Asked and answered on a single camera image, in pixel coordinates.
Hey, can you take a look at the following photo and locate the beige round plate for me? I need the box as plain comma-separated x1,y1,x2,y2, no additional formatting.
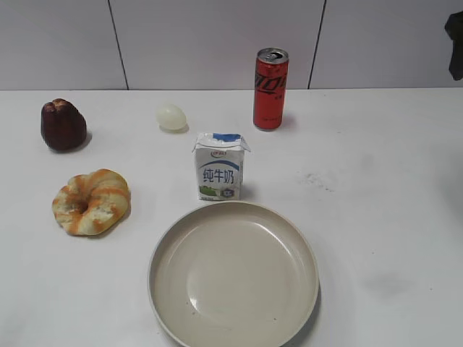
148,201,319,346

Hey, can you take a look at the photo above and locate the twisted ring bread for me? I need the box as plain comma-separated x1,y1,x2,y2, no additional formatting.
51,168,130,236

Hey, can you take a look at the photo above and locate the white egg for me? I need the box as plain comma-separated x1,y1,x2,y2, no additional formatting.
156,104,187,132

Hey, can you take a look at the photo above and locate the red soda can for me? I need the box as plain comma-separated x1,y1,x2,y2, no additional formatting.
253,48,289,130

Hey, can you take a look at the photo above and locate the white blue milk carton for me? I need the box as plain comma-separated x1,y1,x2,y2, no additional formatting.
193,133,250,201

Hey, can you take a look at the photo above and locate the dark gripper at edge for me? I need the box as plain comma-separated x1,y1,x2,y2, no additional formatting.
444,12,463,81

